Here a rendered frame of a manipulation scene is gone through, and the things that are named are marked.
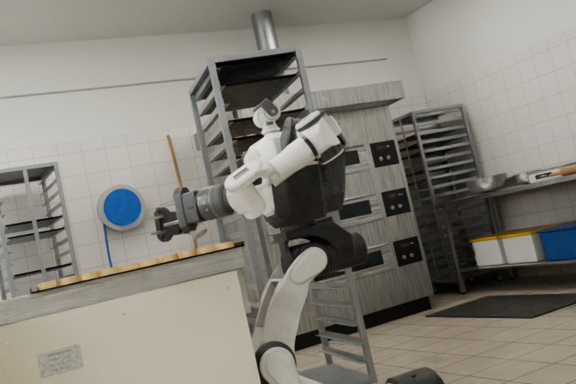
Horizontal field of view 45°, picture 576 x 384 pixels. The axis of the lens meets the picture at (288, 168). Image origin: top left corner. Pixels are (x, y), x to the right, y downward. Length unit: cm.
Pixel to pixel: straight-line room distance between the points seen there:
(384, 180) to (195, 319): 424
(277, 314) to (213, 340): 27
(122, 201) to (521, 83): 380
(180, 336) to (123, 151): 439
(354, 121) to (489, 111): 165
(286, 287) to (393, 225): 394
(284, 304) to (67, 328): 67
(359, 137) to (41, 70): 282
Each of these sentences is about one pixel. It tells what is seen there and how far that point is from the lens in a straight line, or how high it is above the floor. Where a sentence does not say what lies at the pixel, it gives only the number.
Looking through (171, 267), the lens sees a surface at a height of 89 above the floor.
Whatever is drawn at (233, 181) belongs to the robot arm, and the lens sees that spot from 176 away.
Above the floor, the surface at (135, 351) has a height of 68.
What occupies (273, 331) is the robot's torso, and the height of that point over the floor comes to 62.
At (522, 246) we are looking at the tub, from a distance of 624.
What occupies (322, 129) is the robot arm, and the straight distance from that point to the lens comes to 182.
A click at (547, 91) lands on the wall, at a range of 665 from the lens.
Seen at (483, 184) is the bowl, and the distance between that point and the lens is 652.
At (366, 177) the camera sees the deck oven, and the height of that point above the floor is 124.
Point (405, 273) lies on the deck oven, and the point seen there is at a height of 36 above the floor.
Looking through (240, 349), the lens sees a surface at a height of 61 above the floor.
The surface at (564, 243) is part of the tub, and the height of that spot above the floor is 36.
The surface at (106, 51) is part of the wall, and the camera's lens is 654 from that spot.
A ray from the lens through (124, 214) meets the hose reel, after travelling 608.
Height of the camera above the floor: 90
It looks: 5 degrees up
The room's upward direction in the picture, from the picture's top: 13 degrees counter-clockwise
